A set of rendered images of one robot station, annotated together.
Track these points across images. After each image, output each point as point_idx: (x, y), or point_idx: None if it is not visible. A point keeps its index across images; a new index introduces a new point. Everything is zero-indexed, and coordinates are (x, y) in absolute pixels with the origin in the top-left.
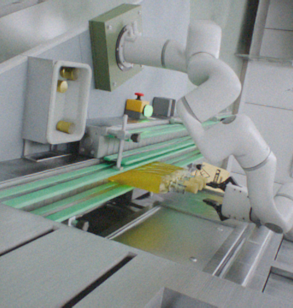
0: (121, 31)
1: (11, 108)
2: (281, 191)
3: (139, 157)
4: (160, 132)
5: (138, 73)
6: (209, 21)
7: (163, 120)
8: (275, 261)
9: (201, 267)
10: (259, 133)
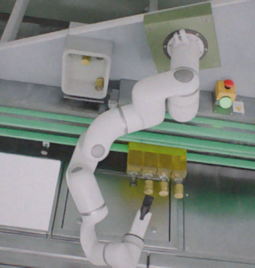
0: (171, 33)
1: (54, 60)
2: (110, 243)
3: (143, 137)
4: (189, 130)
5: (247, 63)
6: (160, 84)
7: (247, 119)
8: None
9: (70, 227)
10: (84, 195)
